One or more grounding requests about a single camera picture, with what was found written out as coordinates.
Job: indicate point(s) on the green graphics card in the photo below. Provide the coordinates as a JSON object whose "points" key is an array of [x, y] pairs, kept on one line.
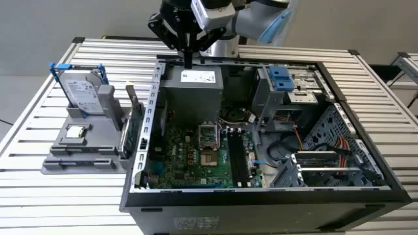
{"points": [[134, 127]]}

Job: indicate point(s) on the blue disk carrier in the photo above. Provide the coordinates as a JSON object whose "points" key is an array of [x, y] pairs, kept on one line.
{"points": [[103, 73]]}

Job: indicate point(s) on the blue plastic drive latch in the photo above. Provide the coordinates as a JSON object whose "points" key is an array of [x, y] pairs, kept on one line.
{"points": [[278, 72], [282, 84]]}

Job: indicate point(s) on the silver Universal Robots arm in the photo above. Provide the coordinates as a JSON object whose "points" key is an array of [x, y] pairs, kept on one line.
{"points": [[252, 19]]}

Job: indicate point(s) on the black RAM slot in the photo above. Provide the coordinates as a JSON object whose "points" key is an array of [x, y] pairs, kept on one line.
{"points": [[245, 157], [232, 157], [236, 157], [241, 157]]}

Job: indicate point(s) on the perforated grey disk cage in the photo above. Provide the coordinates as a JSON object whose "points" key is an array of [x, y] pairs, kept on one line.
{"points": [[327, 127]]}

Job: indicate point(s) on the grey power supply unit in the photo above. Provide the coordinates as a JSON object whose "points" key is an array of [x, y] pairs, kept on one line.
{"points": [[193, 98]]}

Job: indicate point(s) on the grey disk bay bracket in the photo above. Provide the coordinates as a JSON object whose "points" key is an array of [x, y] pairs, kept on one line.
{"points": [[313, 159]]}

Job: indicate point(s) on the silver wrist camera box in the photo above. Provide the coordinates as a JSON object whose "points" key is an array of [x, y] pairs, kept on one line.
{"points": [[213, 14]]}

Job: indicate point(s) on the CPU socket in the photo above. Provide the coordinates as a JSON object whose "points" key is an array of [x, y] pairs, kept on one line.
{"points": [[209, 159]]}

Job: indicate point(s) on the silver CPU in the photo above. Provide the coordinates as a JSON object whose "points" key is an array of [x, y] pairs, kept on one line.
{"points": [[74, 132]]}

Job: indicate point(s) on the round black speaker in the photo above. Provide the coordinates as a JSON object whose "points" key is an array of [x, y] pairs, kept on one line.
{"points": [[236, 114]]}

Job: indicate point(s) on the grey metal drive cage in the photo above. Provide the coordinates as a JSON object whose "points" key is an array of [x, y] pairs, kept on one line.
{"points": [[272, 105]]}

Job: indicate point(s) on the blue expansion slot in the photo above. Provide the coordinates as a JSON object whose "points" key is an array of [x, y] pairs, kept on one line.
{"points": [[196, 186]]}

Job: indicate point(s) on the metal slat side table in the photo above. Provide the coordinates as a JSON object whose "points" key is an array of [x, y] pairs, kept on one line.
{"points": [[405, 61]]}

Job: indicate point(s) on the green motherboard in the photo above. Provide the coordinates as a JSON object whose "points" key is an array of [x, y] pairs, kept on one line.
{"points": [[184, 144]]}

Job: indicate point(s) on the grey parts rack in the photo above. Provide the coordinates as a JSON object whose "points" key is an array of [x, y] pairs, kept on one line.
{"points": [[98, 127]]}

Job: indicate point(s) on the black yellow edge bar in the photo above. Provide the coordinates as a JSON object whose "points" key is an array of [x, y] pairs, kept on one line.
{"points": [[130, 38]]}

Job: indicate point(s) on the black open PC case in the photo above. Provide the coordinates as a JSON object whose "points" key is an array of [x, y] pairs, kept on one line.
{"points": [[229, 210]]}

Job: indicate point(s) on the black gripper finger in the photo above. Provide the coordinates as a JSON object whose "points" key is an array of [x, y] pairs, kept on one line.
{"points": [[192, 58], [186, 58]]}

